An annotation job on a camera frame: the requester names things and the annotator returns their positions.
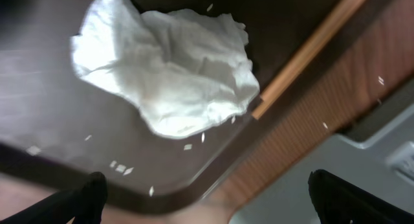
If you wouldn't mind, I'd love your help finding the dark brown serving tray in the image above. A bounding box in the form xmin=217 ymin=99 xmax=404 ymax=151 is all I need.
xmin=1 ymin=0 xmax=392 ymax=214

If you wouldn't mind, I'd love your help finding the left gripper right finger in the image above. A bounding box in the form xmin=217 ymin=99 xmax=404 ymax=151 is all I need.
xmin=308 ymin=170 xmax=413 ymax=224

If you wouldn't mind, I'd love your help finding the white tissue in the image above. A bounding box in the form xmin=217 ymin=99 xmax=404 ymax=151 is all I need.
xmin=71 ymin=0 xmax=259 ymax=139

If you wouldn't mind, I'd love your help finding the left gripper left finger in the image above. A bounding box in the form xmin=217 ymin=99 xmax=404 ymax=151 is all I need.
xmin=1 ymin=172 xmax=108 ymax=224

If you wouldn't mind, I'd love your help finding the wooden chopstick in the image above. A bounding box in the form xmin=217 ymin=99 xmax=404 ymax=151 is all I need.
xmin=252 ymin=0 xmax=367 ymax=120

